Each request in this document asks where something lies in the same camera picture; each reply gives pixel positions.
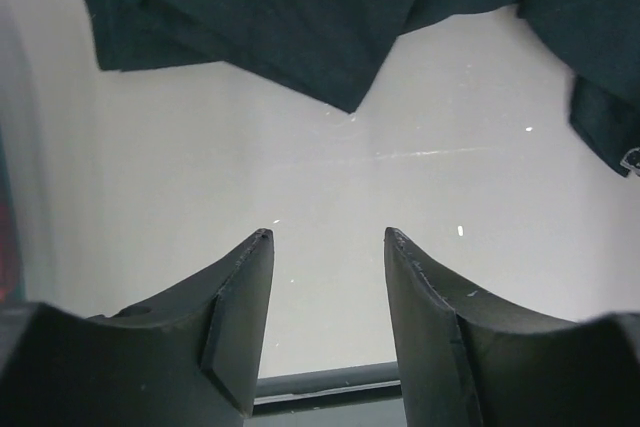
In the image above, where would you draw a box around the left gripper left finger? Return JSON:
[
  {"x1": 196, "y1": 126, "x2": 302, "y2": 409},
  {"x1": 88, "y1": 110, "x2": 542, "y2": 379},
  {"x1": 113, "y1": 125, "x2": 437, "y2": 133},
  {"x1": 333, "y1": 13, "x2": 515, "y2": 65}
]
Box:
[{"x1": 1, "y1": 229, "x2": 274, "y2": 426}]

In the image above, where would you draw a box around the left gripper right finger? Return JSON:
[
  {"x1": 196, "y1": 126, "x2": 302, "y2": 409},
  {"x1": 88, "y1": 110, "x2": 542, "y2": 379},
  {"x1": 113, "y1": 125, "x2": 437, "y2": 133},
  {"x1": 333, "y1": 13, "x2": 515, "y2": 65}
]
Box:
[{"x1": 384, "y1": 228, "x2": 639, "y2": 426}]

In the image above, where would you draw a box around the black t-shirt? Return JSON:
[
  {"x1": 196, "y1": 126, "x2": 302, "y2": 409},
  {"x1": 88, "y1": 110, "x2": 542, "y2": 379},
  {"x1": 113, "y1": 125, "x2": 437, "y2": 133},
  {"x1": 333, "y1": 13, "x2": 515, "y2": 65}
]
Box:
[{"x1": 85, "y1": 0, "x2": 639, "y2": 176}]

